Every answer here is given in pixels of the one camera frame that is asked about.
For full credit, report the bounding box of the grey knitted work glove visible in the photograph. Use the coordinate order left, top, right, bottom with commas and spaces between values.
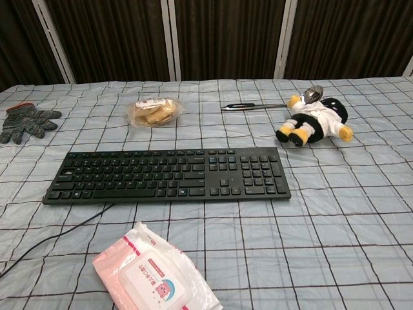
0, 102, 63, 145

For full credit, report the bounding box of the pink wet wipes pack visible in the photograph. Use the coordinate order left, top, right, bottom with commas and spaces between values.
92, 221, 223, 310

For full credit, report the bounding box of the light blue plaid tablecloth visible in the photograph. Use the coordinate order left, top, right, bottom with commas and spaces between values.
0, 75, 413, 310

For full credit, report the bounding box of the metal ladle black handle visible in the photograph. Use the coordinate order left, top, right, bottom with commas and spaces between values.
221, 85, 325, 112

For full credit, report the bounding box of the white screen frame post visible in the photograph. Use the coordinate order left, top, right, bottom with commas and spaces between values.
31, 0, 77, 84
402, 54, 413, 78
272, 0, 298, 79
166, 0, 182, 81

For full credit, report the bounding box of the black white plush toy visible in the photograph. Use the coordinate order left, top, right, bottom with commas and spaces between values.
276, 94, 354, 148

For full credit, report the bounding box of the bread in clear bag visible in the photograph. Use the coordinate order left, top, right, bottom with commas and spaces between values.
125, 96, 184, 128

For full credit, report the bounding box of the black computer keyboard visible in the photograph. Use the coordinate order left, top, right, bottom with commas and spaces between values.
42, 147, 292, 205

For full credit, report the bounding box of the black keyboard cable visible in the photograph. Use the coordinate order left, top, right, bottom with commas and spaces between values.
0, 202, 116, 278

